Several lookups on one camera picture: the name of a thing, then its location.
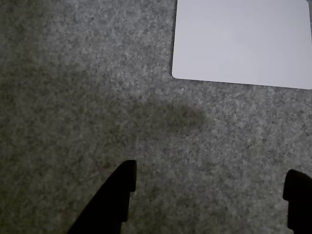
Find grey carpet mat tile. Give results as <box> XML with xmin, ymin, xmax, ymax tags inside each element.
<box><xmin>0</xmin><ymin>0</ymin><xmax>312</xmax><ymax>234</ymax></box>

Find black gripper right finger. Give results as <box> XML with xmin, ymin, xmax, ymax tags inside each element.
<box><xmin>282</xmin><ymin>169</ymin><xmax>312</xmax><ymax>234</ymax></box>

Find white plastic card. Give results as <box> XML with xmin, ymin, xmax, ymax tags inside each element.
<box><xmin>172</xmin><ymin>0</ymin><xmax>312</xmax><ymax>90</ymax></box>

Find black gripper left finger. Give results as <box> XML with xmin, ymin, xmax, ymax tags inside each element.
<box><xmin>67</xmin><ymin>159</ymin><xmax>137</xmax><ymax>234</ymax></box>

